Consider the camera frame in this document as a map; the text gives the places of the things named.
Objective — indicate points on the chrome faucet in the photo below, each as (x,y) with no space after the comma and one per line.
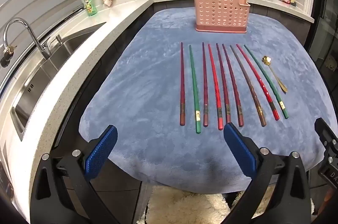
(46,52)

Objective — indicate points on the green chopstick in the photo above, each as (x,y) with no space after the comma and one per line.
(194,84)
(264,76)

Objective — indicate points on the dark glass door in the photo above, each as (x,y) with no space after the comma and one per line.
(327,28)

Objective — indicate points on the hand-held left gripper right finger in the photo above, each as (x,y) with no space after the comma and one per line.
(239,150)

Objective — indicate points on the red chopstick with dark tip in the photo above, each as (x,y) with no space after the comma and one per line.
(257,78)

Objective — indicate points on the white fluffy cushion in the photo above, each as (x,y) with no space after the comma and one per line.
(184,208)

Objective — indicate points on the stainless steel sink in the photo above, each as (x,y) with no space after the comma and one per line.
(52,62)

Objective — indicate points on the brown chopstick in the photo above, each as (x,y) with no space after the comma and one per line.
(247,81)

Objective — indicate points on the blue plush mat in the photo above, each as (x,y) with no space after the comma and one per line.
(148,81)

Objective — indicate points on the bright red chopstick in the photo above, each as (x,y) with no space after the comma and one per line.
(214,84)

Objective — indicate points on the gold flower spoon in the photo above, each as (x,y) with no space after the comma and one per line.
(264,60)

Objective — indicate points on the green dish soap bottle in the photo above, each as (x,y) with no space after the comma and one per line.
(90,7)

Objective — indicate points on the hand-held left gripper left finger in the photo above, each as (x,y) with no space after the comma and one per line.
(101,150)

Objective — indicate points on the white kitchen countertop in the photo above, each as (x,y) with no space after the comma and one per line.
(79,60)

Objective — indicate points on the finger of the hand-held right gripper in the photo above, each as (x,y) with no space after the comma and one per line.
(324,133)

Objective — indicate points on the pink perforated utensil holder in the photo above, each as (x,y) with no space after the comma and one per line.
(219,12)

